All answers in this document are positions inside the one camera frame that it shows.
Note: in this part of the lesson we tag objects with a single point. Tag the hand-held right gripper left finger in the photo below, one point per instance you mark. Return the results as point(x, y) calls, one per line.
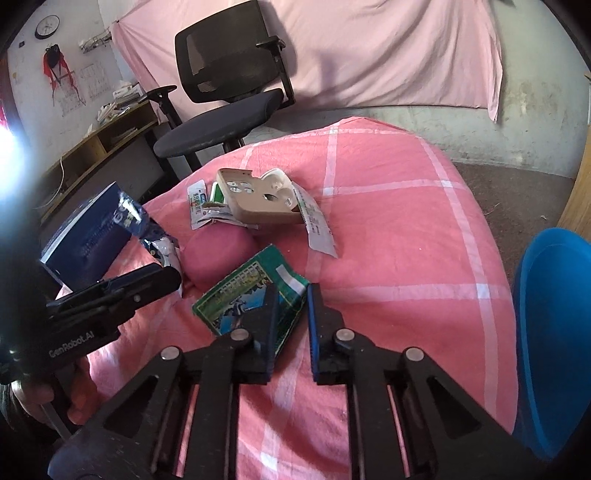
point(272, 318)

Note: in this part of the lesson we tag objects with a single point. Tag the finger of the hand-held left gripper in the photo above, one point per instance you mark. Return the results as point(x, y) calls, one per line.
point(147, 281)

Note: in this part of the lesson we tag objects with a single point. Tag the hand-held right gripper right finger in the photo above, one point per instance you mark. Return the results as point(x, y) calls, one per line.
point(314, 323)

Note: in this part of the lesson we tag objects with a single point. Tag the green printed packet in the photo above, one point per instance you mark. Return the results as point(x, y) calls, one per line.
point(240, 295)

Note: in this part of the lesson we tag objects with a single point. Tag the white moulded plastic insert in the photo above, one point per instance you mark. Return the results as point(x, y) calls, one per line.
point(277, 182)

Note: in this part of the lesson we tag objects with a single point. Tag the blue plastic bin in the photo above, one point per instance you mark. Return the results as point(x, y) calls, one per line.
point(554, 332)

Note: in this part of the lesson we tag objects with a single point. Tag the person's left hand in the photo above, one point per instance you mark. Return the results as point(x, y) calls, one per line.
point(83, 392)

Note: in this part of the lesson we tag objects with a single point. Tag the blue snack wrapper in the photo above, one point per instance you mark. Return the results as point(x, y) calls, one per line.
point(152, 230)

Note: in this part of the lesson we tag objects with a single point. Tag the blue cardboard box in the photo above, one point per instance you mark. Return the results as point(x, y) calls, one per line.
point(87, 230)

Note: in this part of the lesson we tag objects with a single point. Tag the white printed sachet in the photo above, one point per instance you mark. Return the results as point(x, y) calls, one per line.
point(198, 198)

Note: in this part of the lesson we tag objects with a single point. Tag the crumpled white wrapper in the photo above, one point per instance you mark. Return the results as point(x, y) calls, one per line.
point(226, 219)

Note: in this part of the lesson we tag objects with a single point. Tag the small green packet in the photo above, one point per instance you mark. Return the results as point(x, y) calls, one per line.
point(218, 193)

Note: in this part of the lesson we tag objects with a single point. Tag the pink checked bedsheet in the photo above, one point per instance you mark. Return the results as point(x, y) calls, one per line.
point(397, 240)

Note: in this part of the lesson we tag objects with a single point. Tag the beige plastic tray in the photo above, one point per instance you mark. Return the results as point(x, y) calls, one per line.
point(249, 203)

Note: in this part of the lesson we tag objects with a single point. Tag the wooden desk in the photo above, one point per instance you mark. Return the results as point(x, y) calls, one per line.
point(134, 152)

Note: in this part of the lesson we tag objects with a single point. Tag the stack of books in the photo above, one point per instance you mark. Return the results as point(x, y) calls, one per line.
point(113, 112)

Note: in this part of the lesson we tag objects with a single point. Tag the black office chair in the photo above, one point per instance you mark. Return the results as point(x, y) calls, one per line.
point(221, 120)

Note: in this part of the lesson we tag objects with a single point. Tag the white box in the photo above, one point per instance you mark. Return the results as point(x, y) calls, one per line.
point(127, 92)

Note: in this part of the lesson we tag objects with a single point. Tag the red hanging ornament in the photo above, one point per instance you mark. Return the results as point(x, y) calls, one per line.
point(55, 64)

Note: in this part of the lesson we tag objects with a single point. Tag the pink hung cloth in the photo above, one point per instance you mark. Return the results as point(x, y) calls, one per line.
point(378, 50)

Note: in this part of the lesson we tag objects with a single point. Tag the wooden cabinet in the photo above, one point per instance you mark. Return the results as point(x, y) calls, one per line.
point(579, 198)

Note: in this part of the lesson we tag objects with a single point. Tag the wall calendar sheet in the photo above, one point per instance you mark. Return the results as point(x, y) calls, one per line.
point(93, 81)

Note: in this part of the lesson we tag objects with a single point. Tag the wall shelf with papers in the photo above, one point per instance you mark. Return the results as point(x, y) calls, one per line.
point(94, 44)

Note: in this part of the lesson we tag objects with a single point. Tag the round wall clock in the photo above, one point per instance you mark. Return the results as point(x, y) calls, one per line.
point(47, 26)

